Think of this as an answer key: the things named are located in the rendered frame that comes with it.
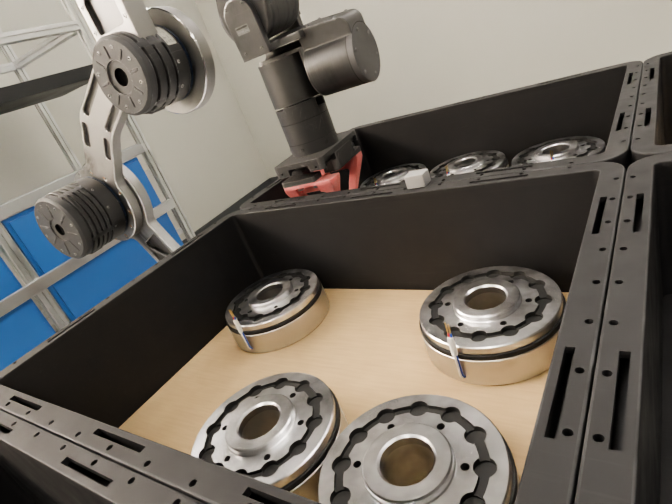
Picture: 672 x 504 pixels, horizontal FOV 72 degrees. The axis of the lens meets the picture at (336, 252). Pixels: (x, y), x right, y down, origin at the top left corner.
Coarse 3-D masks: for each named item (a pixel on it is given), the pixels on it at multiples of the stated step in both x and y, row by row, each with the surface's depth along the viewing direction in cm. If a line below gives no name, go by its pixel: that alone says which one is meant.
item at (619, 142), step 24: (600, 72) 54; (504, 96) 60; (624, 96) 43; (384, 120) 72; (624, 120) 37; (624, 144) 33; (504, 168) 37; (528, 168) 35; (264, 192) 58; (336, 192) 47; (360, 192) 44
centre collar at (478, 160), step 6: (468, 156) 63; (474, 156) 62; (480, 156) 61; (450, 162) 63; (456, 162) 63; (462, 162) 63; (474, 162) 60; (480, 162) 60; (450, 168) 61; (456, 168) 60; (462, 168) 60; (468, 168) 59; (474, 168) 59
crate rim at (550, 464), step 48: (384, 192) 42; (432, 192) 39; (192, 240) 50; (576, 288) 21; (576, 336) 19; (0, 384) 35; (576, 384) 17; (96, 432) 24; (576, 432) 15; (192, 480) 19; (240, 480) 18; (528, 480) 14; (576, 480) 14
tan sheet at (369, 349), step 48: (336, 336) 43; (384, 336) 40; (192, 384) 44; (240, 384) 41; (336, 384) 37; (384, 384) 35; (432, 384) 33; (528, 384) 30; (144, 432) 40; (192, 432) 38; (528, 432) 27
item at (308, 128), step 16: (320, 96) 52; (288, 112) 50; (304, 112) 50; (320, 112) 51; (288, 128) 51; (304, 128) 51; (320, 128) 51; (288, 144) 54; (304, 144) 52; (320, 144) 52; (336, 144) 52; (288, 160) 53; (304, 160) 50; (320, 160) 49; (288, 176) 52
